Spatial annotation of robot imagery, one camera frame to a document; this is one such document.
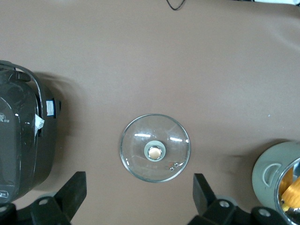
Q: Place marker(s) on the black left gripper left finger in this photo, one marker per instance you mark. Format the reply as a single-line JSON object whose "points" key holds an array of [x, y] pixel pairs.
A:
{"points": [[70, 197]]}

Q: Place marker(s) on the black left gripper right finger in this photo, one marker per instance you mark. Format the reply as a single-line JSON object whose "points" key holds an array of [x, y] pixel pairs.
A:
{"points": [[206, 199]]}

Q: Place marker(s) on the glass lid with copper knob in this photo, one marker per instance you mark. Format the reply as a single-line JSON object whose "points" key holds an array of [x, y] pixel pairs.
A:
{"points": [[154, 152]]}

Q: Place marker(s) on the grey electric cooking pot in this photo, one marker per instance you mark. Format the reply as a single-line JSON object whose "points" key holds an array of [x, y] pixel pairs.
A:
{"points": [[264, 168]]}

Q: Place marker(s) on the black rice cooker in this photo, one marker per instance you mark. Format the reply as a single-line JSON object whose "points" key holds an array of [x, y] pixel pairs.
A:
{"points": [[21, 140]]}

